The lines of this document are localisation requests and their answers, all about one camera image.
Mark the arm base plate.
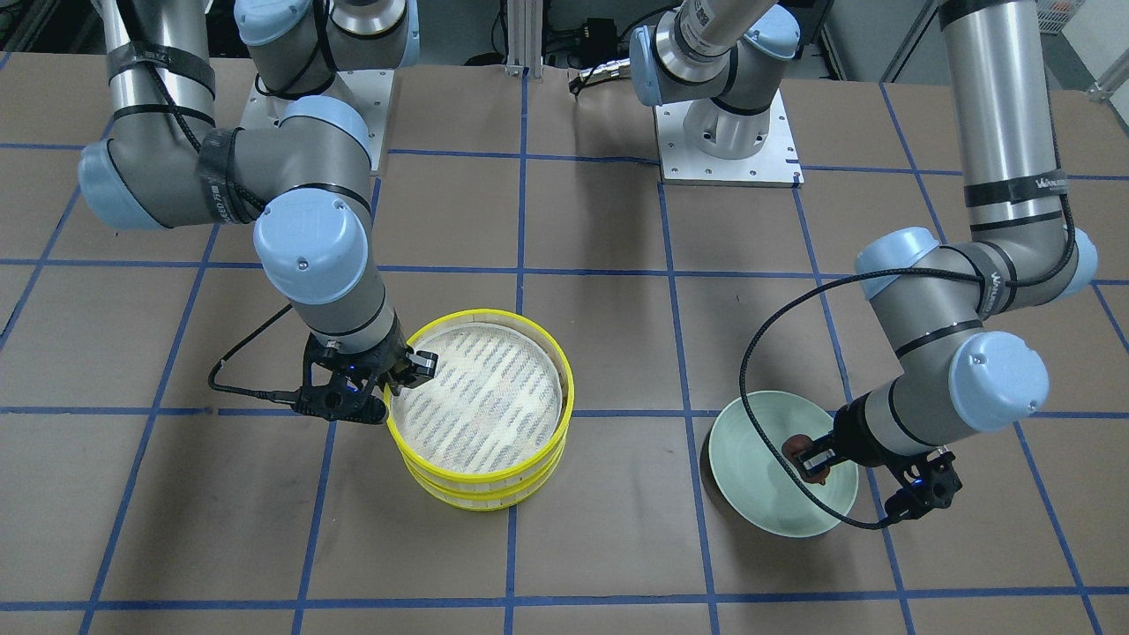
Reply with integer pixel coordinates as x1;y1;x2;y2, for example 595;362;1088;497
239;69;396;176
653;92;805;188

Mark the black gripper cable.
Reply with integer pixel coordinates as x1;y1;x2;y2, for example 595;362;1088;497
208;304;305;407
739;159;1077;531

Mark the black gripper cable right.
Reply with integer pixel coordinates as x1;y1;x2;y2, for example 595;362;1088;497
208;304;305;407

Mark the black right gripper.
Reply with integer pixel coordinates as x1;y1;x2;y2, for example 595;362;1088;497
294;336;438;423

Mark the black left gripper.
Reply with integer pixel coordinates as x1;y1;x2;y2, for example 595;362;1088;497
788;401;907;479

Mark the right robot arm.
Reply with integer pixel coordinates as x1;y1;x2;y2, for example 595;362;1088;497
79;1;438;423

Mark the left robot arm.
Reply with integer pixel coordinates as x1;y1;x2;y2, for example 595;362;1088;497
773;1;1099;482

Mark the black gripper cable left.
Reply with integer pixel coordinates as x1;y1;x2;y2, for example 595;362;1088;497
739;159;1077;531

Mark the aluminium frame post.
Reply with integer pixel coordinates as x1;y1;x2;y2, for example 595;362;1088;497
504;0;548;80

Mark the yellow steamer basket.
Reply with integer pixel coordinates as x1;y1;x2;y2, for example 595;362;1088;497
388;308;575;489
401;440;565;512

